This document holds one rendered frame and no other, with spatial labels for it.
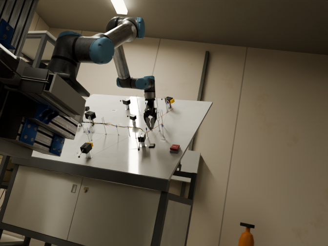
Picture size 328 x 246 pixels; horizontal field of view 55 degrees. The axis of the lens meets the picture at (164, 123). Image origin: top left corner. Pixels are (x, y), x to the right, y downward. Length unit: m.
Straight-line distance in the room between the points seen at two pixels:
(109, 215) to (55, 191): 0.44
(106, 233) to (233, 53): 3.12
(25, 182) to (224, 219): 2.35
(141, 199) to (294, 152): 2.56
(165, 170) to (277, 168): 2.31
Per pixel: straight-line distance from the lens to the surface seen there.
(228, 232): 3.93
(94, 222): 2.06
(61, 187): 2.23
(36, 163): 2.34
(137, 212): 1.93
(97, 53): 1.42
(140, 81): 2.01
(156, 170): 1.93
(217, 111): 4.13
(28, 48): 3.17
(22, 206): 2.41
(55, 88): 1.13
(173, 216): 2.06
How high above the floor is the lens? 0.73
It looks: 14 degrees up
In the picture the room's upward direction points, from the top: 11 degrees clockwise
